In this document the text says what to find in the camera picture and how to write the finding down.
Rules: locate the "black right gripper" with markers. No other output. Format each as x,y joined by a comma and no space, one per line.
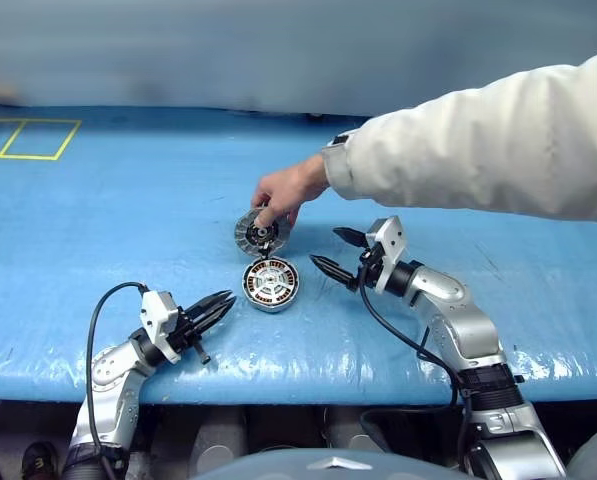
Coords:
372,267

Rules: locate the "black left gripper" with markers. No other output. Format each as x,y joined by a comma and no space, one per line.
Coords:
183,335

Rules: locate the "silver motor housing copper windings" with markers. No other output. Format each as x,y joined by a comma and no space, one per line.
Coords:
273,308

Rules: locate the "black rotor with silver spokes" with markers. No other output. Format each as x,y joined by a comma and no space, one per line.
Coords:
270,286

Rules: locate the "motor rotor bell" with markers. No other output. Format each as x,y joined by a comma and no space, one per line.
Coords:
245,235

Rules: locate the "person's white-sleeved forearm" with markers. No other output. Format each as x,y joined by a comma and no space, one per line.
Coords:
478,140

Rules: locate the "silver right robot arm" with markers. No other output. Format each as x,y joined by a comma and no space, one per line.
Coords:
458,310

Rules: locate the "person's bare hand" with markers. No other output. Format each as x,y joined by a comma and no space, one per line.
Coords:
290,185

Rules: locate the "grey rounded shape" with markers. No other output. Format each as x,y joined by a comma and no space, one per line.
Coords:
218,435
350,430

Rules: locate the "grey robot chest shell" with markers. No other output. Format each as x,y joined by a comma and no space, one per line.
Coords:
278,467

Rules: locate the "black shoe with yellow print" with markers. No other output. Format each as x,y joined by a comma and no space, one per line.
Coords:
38,462

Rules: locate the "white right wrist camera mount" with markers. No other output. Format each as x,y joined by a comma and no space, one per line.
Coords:
390,240

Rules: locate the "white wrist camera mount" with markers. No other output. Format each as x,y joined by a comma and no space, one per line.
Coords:
158,315
390,240

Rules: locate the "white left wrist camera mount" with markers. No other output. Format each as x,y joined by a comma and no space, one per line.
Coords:
158,315

